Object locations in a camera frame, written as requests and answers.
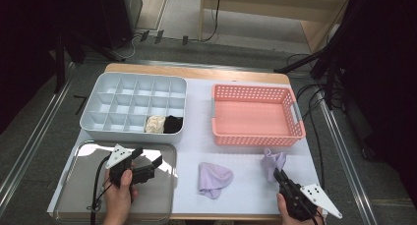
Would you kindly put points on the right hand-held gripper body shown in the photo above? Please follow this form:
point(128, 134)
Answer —
point(300, 202)

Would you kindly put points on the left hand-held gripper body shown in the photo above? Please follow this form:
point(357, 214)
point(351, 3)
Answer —
point(119, 156)

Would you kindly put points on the purple sock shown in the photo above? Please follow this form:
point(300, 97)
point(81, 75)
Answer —
point(214, 179)
point(272, 162)

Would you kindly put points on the cream sock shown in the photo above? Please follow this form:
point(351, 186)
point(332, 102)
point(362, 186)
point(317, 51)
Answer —
point(152, 125)
point(159, 120)

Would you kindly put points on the black sock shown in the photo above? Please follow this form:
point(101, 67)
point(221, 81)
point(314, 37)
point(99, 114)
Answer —
point(177, 120)
point(172, 125)

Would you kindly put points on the silver metal tray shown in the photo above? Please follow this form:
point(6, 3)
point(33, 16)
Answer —
point(82, 185)

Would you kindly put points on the white divided storage box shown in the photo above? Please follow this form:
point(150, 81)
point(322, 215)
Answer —
point(134, 103)

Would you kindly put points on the pink perforated plastic basket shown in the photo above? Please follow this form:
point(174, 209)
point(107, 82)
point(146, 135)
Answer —
point(236, 92)

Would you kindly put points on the person's right hand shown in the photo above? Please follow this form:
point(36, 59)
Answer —
point(285, 215)

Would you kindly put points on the person's left hand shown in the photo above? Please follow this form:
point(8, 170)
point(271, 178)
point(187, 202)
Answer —
point(118, 205)

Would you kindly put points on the wooden table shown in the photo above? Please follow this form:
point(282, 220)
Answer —
point(196, 71)

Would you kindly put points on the black tripod stand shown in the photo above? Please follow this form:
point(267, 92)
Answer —
point(301, 62)
point(60, 64)

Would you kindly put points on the dark curtain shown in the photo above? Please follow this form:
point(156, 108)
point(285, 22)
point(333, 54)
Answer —
point(387, 87)
point(19, 38)

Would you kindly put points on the black cabinet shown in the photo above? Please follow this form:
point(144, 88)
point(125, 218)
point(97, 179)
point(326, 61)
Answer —
point(121, 15)

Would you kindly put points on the wooden shelf unit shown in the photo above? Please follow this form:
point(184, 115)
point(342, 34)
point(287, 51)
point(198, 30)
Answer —
point(262, 5)

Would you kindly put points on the metal floor rail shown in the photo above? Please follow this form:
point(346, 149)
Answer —
point(203, 65)
point(346, 159)
point(31, 146)

